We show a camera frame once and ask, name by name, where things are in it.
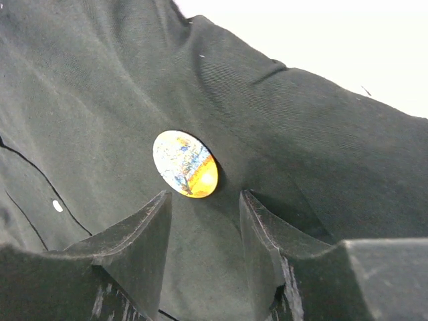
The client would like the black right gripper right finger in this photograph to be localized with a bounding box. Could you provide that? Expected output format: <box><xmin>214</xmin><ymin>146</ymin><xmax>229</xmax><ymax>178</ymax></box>
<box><xmin>239</xmin><ymin>190</ymin><xmax>427</xmax><ymax>320</ymax></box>

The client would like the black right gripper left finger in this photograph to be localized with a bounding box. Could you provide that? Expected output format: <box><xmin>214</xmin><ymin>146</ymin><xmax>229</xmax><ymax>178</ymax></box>
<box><xmin>1</xmin><ymin>191</ymin><xmax>172</xmax><ymax>320</ymax></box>

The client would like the black button shirt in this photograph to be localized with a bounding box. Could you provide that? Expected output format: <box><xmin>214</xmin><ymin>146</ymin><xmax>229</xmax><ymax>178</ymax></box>
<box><xmin>1</xmin><ymin>1</ymin><xmax>427</xmax><ymax>320</ymax></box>

